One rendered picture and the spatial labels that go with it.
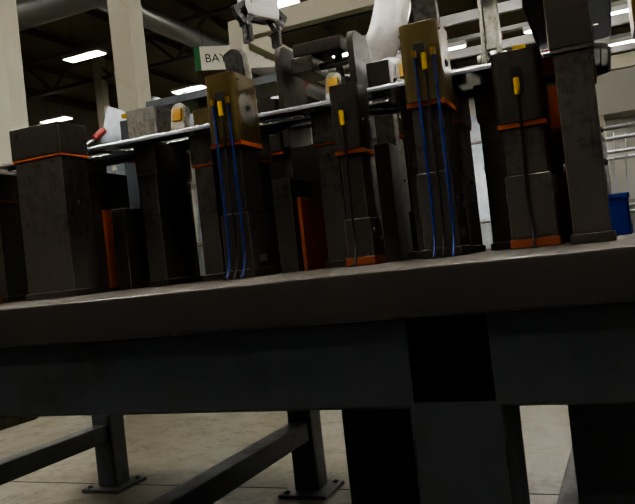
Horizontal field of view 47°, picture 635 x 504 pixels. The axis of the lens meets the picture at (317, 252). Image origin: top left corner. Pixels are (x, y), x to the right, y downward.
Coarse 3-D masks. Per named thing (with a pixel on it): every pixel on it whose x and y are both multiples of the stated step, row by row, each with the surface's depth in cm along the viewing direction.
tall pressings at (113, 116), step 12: (276, 96) 586; (108, 108) 623; (108, 120) 623; (120, 120) 640; (192, 120) 607; (108, 132) 622; (120, 132) 640; (108, 168) 621; (120, 168) 612; (204, 264) 588
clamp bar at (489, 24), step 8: (480, 0) 142; (488, 0) 142; (496, 0) 141; (480, 8) 142; (488, 8) 142; (496, 8) 140; (480, 16) 141; (488, 16) 142; (496, 16) 140; (480, 24) 141; (488, 24) 142; (496, 24) 140; (480, 32) 141; (488, 32) 141; (496, 32) 140; (488, 40) 141; (496, 40) 140; (488, 48) 141; (496, 48) 141
